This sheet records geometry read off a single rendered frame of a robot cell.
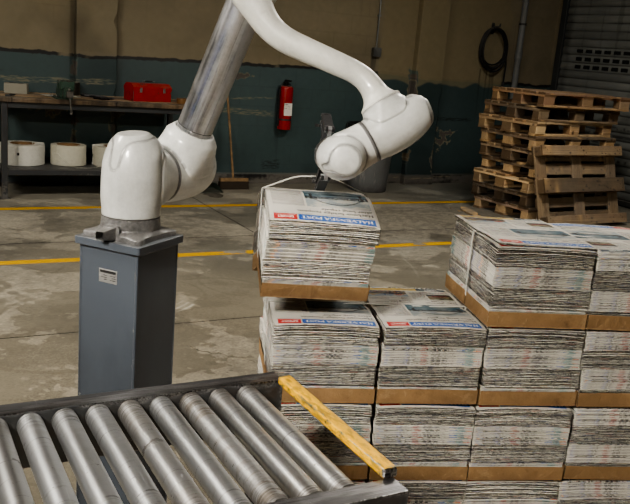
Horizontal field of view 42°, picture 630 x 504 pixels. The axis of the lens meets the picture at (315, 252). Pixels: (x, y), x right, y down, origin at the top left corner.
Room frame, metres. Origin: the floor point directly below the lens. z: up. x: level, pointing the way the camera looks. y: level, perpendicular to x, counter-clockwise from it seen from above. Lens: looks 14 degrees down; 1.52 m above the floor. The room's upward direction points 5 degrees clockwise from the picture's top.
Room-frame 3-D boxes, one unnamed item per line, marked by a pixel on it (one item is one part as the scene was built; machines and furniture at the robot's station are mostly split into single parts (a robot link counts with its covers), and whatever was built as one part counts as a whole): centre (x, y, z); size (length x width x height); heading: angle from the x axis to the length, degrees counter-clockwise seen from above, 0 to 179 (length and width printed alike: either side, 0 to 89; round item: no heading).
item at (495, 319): (2.31, -0.59, 0.86); 0.38 x 0.29 x 0.04; 10
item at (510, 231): (2.32, -0.59, 1.06); 0.37 x 0.29 x 0.01; 10
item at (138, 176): (2.13, 0.49, 1.17); 0.18 x 0.16 x 0.22; 154
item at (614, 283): (2.36, -0.88, 0.95); 0.38 x 0.29 x 0.23; 8
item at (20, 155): (7.83, 2.21, 0.55); 1.80 x 0.70 x 1.09; 119
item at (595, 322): (2.36, -0.88, 0.86); 0.38 x 0.29 x 0.04; 8
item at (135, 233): (2.11, 0.50, 1.03); 0.22 x 0.18 x 0.06; 157
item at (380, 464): (1.50, -0.06, 0.81); 0.43 x 0.03 x 0.02; 29
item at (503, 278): (2.31, -0.59, 0.95); 0.38 x 0.29 x 0.23; 10
